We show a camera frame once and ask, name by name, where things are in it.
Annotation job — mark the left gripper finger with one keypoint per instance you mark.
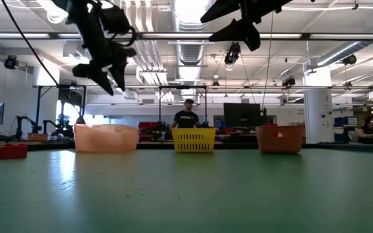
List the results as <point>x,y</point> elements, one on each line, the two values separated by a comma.
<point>92,73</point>
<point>120,64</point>

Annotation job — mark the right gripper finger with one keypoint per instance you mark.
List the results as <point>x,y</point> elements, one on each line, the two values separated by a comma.
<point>222,11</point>
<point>241,32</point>

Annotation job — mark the small red toy brick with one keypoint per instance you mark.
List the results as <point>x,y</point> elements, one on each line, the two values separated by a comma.
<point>276,134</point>
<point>8,152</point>

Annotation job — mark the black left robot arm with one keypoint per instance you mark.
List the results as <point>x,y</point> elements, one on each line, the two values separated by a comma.
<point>73,6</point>

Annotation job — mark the black background robot arm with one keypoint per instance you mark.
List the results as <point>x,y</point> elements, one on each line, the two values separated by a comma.
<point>58,129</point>
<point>21,124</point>

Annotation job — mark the light peach plastic bin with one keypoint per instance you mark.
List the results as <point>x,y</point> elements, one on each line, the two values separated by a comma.
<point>105,138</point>

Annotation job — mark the red storage bins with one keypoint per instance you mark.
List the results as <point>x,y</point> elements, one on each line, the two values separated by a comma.
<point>148,127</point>

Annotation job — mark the person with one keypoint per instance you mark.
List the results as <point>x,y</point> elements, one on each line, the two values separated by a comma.
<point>186,118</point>
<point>369,129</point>

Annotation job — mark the yellow slotted plastic basket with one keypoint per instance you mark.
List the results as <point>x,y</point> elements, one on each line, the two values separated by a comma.
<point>193,139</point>

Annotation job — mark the white square pillar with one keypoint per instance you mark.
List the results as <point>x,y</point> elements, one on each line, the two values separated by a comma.
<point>318,106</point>

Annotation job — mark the orange plastic bin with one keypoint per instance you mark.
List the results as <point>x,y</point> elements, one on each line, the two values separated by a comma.
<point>280,144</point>

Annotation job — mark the blue storage bins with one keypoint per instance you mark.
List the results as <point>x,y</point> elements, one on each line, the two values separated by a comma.
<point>345,122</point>

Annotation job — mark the green table mat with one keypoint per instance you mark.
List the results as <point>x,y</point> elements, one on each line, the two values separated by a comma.
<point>186,194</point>

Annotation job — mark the black overhead camera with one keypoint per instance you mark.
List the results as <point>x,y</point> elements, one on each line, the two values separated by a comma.
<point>232,53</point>

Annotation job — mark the ribbed silver ceiling duct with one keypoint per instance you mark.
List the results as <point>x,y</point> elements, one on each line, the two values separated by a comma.
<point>190,55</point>

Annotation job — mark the black overhead frame beam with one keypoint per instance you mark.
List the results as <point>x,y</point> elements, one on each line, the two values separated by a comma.
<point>173,36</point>

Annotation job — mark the silver round ceiling duct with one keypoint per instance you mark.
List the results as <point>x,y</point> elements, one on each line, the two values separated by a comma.
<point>351,45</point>

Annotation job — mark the black aluminium table frame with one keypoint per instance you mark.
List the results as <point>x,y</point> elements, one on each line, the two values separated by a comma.
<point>335,147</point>

